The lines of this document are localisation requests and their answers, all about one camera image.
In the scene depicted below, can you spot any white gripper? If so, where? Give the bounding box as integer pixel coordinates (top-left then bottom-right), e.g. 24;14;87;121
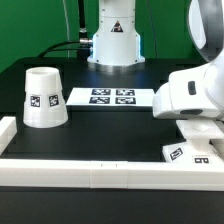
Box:
152;61;224;122

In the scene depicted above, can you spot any white lamp base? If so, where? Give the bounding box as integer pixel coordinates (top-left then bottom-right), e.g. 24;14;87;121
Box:
162;119;224;165

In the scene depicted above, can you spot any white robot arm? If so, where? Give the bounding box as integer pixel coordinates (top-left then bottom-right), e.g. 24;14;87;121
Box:
88;0;224;121

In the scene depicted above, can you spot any white lamp hood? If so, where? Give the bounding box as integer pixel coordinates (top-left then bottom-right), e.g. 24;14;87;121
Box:
23;67;68;128

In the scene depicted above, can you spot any white marker sheet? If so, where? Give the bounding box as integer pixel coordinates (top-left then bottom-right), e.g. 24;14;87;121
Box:
67;87;154;107

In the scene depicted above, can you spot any black cable bundle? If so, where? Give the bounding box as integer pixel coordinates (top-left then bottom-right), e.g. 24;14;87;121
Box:
37;0;94;61

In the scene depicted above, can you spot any white left fence wall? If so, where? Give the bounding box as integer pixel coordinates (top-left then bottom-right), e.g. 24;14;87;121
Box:
0;116;17;155

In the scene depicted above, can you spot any white fence wall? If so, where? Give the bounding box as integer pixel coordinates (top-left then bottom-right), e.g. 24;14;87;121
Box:
0;159;224;191
0;116;17;155

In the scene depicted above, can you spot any white front fence wall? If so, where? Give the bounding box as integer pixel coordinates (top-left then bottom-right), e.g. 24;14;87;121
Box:
0;159;224;191

